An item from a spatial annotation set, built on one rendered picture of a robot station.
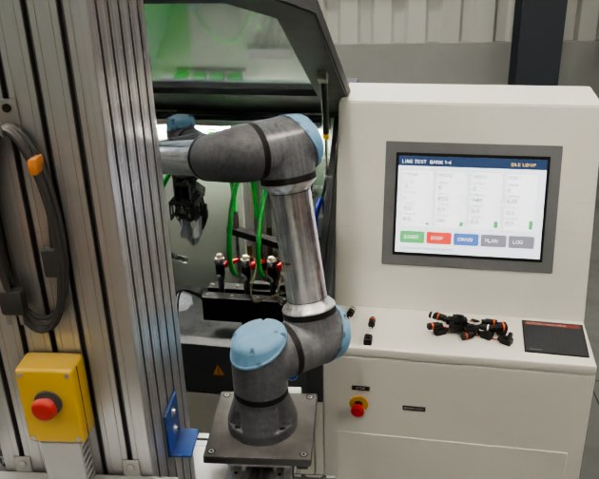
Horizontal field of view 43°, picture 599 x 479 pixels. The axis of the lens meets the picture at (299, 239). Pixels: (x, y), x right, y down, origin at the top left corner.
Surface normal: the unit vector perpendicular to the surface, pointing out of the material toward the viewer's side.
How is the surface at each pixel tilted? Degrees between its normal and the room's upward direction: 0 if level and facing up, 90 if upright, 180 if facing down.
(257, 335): 8
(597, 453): 0
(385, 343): 0
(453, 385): 90
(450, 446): 90
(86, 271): 90
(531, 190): 76
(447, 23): 90
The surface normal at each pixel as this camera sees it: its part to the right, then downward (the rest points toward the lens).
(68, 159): -0.08, 0.42
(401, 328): -0.03, -0.91
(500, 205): -0.18, 0.19
